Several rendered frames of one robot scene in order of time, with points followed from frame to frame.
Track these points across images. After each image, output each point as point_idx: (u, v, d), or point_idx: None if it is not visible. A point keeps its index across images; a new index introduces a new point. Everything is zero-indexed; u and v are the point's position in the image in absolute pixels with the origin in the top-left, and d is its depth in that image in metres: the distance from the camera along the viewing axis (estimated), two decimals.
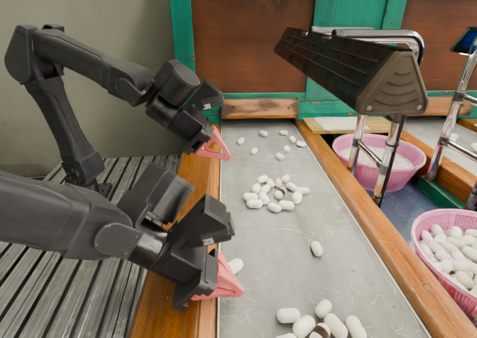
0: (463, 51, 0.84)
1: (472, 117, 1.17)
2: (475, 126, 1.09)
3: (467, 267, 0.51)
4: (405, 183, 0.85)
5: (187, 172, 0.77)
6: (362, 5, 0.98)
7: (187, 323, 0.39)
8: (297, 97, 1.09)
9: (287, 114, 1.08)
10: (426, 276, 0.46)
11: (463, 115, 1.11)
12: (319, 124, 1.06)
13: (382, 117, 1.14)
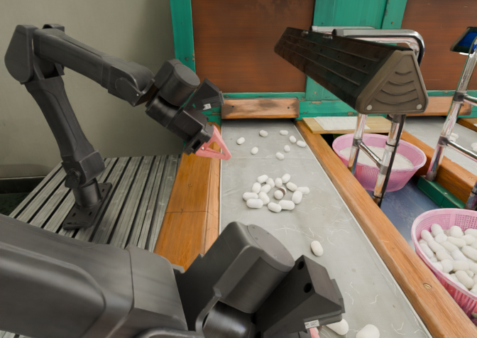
0: (463, 51, 0.84)
1: (472, 117, 1.17)
2: (475, 126, 1.09)
3: (467, 266, 0.51)
4: (405, 183, 0.85)
5: (187, 171, 0.77)
6: (362, 5, 0.98)
7: None
8: (297, 97, 1.09)
9: (287, 114, 1.08)
10: (426, 275, 0.46)
11: (463, 115, 1.11)
12: (319, 124, 1.06)
13: (382, 117, 1.14)
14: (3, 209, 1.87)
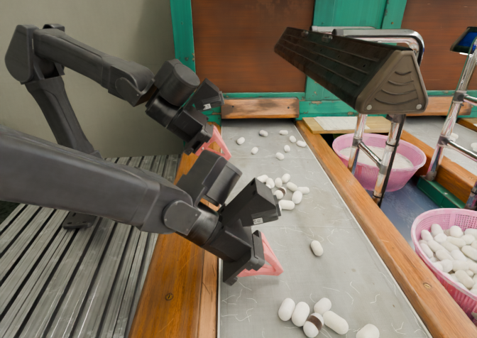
0: (463, 51, 0.84)
1: (472, 117, 1.17)
2: (475, 126, 1.09)
3: (467, 266, 0.51)
4: (405, 183, 0.85)
5: (187, 171, 0.77)
6: (362, 5, 0.98)
7: (187, 322, 0.39)
8: (297, 97, 1.09)
9: (287, 114, 1.08)
10: (426, 275, 0.46)
11: (463, 115, 1.11)
12: (319, 124, 1.06)
13: (382, 117, 1.14)
14: (3, 209, 1.87)
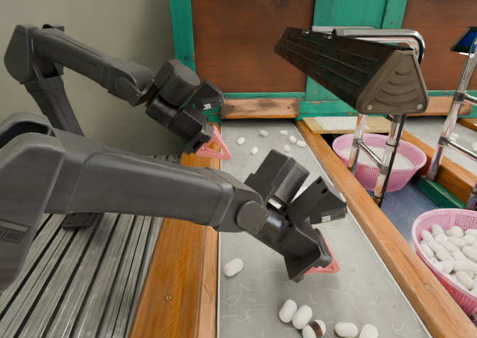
0: (463, 51, 0.84)
1: (472, 117, 1.17)
2: (475, 126, 1.09)
3: (468, 267, 0.51)
4: (405, 183, 0.85)
5: None
6: (362, 5, 0.98)
7: (187, 323, 0.39)
8: (297, 97, 1.09)
9: (287, 114, 1.07)
10: (426, 276, 0.46)
11: (463, 115, 1.11)
12: (319, 124, 1.06)
13: (382, 117, 1.13)
14: None
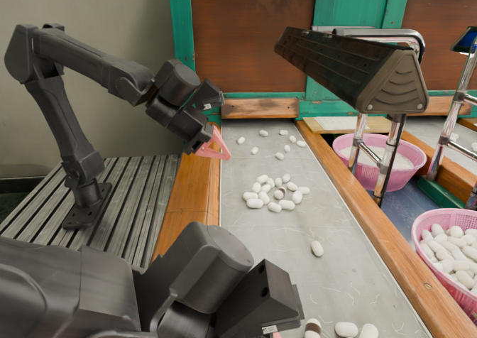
0: (463, 51, 0.84)
1: (472, 117, 1.17)
2: (475, 126, 1.09)
3: (468, 266, 0.51)
4: (405, 183, 0.85)
5: (187, 171, 0.77)
6: (362, 4, 0.98)
7: None
8: (297, 97, 1.09)
9: (287, 114, 1.07)
10: (426, 275, 0.46)
11: (463, 115, 1.11)
12: (319, 124, 1.06)
13: (382, 117, 1.13)
14: (3, 209, 1.86)
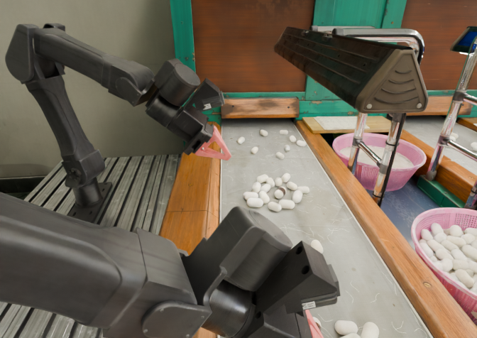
0: (463, 50, 0.84)
1: (472, 117, 1.17)
2: (475, 126, 1.09)
3: (467, 265, 0.51)
4: (405, 182, 0.85)
5: (187, 170, 0.77)
6: (362, 4, 0.98)
7: None
8: (297, 97, 1.09)
9: (287, 114, 1.08)
10: (426, 275, 0.46)
11: (463, 115, 1.11)
12: (319, 123, 1.06)
13: (382, 117, 1.14)
14: None
